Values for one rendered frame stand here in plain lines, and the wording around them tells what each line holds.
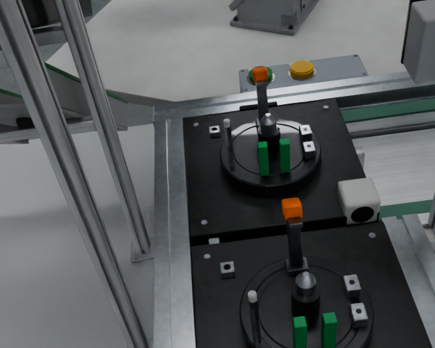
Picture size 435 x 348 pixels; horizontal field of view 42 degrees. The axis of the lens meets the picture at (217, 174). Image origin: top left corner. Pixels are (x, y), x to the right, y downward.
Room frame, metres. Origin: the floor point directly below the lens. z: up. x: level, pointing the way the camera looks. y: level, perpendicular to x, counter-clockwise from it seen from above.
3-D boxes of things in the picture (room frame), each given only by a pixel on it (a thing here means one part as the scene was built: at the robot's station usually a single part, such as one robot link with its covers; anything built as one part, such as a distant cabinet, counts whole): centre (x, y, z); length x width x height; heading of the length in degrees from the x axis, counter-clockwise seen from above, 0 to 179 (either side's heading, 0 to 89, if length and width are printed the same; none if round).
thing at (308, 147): (0.56, -0.13, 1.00); 0.02 x 0.01 x 0.02; 179
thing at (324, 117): (0.58, -0.08, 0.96); 0.24 x 0.24 x 0.02; 89
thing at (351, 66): (0.79, -0.17, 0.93); 0.21 x 0.07 x 0.06; 89
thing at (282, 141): (0.53, -0.09, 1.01); 0.01 x 0.01 x 0.05; 89
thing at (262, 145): (0.53, -0.06, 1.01); 0.01 x 0.01 x 0.05; 89
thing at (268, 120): (0.58, -0.08, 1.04); 0.02 x 0.02 x 0.03
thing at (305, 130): (0.59, -0.13, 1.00); 0.02 x 0.01 x 0.02; 179
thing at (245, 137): (0.58, -0.08, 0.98); 0.14 x 0.14 x 0.02
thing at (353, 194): (0.48, -0.17, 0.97); 0.05 x 0.05 x 0.04; 89
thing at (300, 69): (0.79, -0.17, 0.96); 0.04 x 0.04 x 0.02
